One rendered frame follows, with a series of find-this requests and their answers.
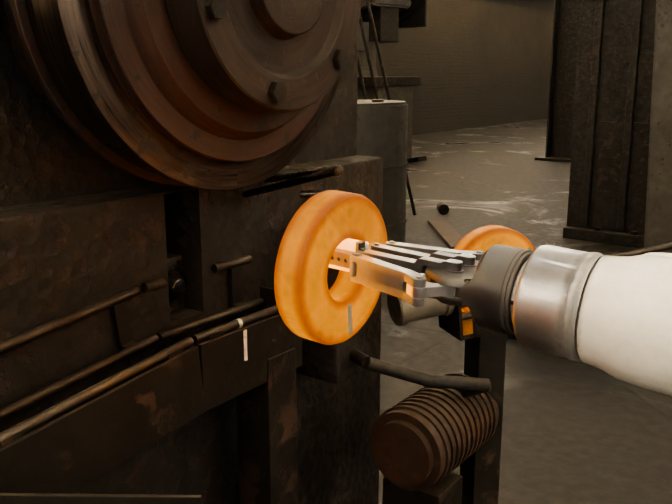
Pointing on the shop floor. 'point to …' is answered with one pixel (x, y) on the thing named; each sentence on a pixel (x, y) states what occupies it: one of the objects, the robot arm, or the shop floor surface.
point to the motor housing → (430, 443)
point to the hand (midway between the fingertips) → (336, 252)
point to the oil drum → (377, 121)
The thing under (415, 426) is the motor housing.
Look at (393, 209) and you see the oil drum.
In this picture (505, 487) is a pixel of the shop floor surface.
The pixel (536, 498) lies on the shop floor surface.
